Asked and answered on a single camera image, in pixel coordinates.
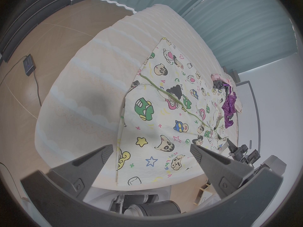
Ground white printed pyjama trousers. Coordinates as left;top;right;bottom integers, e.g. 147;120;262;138
116;37;229;186

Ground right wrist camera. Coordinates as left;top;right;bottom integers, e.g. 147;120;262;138
246;148;261;163

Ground pale wooden crate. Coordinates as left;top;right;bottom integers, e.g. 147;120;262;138
194;183;221;206

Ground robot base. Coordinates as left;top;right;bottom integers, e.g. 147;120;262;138
84;185;183;222

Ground grey bedside table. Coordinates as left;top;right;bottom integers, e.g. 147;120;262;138
223;66;240;82

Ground bed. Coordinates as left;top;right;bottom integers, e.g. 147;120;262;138
35;4;261;191

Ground black power adapter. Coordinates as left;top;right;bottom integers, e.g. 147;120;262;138
23;54;36;76

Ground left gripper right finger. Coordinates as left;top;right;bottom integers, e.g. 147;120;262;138
190;144;257;200

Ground pile of clothes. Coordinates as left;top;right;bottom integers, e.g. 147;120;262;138
211;73;243;129

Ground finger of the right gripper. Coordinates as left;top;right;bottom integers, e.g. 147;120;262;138
224;139;238;155

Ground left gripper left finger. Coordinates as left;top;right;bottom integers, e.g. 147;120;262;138
48;144;114;201

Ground black chest of drawers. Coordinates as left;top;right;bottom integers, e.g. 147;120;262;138
0;0;71;63

